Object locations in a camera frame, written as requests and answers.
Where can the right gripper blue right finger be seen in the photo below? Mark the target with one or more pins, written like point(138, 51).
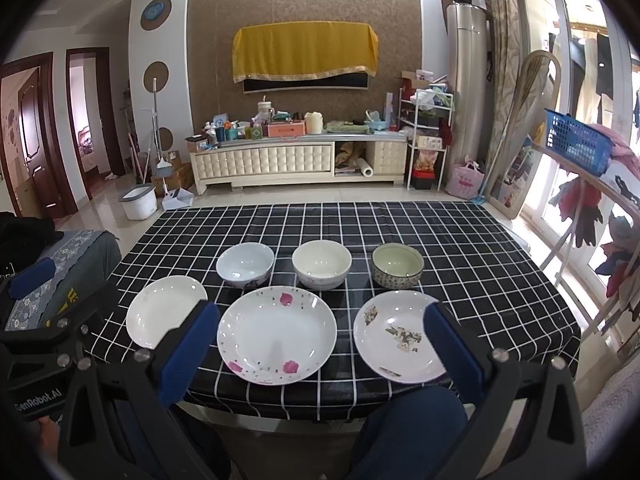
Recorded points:
point(468, 359)

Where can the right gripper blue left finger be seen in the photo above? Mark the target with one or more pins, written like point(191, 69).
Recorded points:
point(172, 365)

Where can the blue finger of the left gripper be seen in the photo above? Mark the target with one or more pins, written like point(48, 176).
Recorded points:
point(86, 313)
point(24, 283)

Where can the plain white plate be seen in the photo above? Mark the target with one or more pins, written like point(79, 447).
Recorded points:
point(160, 307)

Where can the white plate floral print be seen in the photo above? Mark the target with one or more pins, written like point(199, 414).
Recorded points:
point(390, 338)

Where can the white plate pink petals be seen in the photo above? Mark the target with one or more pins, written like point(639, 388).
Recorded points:
point(276, 335)

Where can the green patterned bowl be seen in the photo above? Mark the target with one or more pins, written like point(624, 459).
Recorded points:
point(397, 266)

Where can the white bowl blue tint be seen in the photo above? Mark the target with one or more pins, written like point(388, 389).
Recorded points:
point(246, 265)

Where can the cream white bowl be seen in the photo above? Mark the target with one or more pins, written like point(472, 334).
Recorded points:
point(322, 264)

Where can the grey floral sofa cover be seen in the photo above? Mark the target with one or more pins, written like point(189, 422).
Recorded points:
point(67, 272)

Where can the white mop bucket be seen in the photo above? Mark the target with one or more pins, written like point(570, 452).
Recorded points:
point(139, 202)

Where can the white dustpan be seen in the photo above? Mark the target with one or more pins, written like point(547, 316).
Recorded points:
point(177, 199)

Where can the dark wooden door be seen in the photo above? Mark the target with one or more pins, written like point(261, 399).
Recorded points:
point(30, 170)

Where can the white mop pole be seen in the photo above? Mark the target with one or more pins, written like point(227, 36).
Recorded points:
point(163, 167)

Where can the pink shopping bag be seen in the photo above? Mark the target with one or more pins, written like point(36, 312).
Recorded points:
point(465, 181)

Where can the white paper roll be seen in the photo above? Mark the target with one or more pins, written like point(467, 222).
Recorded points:
point(364, 167)

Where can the cream tufted TV cabinet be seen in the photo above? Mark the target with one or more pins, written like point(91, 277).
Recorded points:
point(320, 159)

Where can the blue plastic basket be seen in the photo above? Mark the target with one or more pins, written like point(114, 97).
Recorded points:
point(578, 143)

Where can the white metal shelf rack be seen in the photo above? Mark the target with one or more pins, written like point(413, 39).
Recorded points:
point(426, 119)

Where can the pink storage box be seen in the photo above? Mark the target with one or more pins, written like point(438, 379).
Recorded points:
point(286, 129)

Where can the cream plastic jug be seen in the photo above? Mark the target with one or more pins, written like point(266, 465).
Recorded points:
point(313, 122)

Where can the yellow cloth TV cover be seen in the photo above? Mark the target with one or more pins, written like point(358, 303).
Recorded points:
point(303, 50)

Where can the patterned beige curtain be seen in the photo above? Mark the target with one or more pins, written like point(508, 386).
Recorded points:
point(506, 49)

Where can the silver standing air conditioner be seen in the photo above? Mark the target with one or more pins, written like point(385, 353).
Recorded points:
point(466, 75)

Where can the black wall television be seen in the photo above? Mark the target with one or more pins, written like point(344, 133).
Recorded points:
point(350, 81)

